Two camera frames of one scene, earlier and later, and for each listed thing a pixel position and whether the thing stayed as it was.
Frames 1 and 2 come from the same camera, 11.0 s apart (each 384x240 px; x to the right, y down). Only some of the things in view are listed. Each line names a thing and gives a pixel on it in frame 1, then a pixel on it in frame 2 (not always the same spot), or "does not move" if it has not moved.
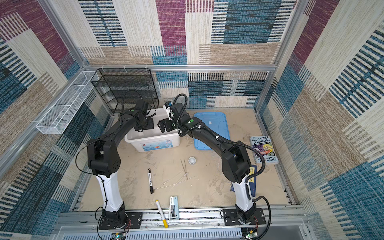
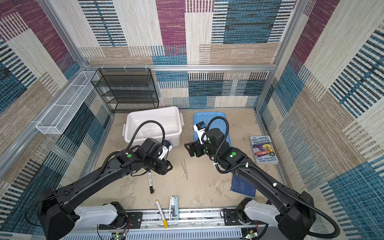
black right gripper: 167,122 -> 197,146
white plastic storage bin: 153,140 does not move
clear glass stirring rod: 164,186 does not move
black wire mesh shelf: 122,88 does not move
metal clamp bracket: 173,208 does not move
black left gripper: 150,124 -> 166,169
